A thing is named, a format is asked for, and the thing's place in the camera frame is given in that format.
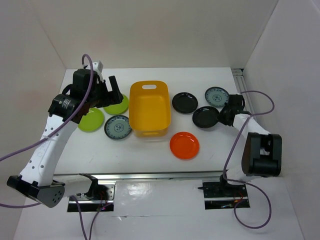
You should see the green plate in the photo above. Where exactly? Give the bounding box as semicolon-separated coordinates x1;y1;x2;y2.
103;94;129;115
78;108;105;133

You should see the black plate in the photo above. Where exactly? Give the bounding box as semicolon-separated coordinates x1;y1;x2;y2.
192;106;220;129
171;92;198;114

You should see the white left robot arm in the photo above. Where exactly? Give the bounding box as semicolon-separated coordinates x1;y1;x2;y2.
7;68;123;208

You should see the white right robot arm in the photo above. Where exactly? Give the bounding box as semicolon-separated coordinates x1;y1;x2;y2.
217;94;282;196

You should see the yellow plastic bin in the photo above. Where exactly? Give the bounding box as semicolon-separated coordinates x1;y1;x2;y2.
128;80;171;138

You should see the blue floral plate right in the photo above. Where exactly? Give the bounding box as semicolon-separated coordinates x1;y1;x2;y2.
204;86;229;108

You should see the blue floral plate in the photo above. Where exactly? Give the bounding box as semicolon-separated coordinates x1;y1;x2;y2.
204;86;229;108
103;115;132;140

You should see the blue floral plate left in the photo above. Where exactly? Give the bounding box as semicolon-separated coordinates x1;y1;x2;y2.
103;115;132;140

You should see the orange plate front right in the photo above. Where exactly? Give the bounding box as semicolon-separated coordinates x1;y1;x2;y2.
169;131;200;160

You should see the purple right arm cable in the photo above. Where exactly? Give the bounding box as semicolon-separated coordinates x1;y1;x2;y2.
222;90;276;229

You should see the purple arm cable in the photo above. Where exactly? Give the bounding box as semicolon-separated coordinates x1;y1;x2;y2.
0;53;116;240
222;90;276;229

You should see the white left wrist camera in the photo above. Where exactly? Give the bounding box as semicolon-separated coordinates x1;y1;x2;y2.
83;61;103;79

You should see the aluminium rail front edge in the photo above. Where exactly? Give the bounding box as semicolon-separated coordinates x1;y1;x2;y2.
37;170;251;181

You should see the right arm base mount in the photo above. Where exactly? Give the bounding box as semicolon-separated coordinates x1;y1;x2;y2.
197;175;250;210

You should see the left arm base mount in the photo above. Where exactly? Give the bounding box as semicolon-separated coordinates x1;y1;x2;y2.
71;173;116;213

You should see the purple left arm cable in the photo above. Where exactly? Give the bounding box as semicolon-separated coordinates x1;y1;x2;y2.
0;53;116;240

